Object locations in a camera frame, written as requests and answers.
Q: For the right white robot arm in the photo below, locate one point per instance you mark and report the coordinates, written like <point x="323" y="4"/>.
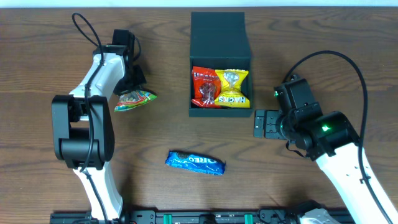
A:
<point x="331" y="141"/>

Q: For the red snack bag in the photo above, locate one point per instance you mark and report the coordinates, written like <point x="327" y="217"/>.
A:
<point x="207" y="87"/>

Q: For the yellow Hacks candy bag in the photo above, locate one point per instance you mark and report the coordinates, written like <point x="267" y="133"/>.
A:
<point x="231" y="94"/>

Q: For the blue Oreo cookie pack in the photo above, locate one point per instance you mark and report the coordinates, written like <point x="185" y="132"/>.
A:
<point x="195" y="163"/>

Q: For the dark green open box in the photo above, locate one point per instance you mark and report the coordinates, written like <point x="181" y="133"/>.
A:
<point x="218" y="40"/>

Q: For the green gummy candy bag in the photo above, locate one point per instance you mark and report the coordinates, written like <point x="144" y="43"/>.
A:
<point x="134" y="99"/>

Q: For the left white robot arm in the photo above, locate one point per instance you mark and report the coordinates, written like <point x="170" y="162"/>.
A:
<point x="83" y="134"/>

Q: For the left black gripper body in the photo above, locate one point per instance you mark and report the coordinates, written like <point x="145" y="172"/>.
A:
<point x="132" y="83"/>

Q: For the black mounting rail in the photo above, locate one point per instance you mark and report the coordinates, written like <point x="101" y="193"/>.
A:
<point x="263" y="215"/>

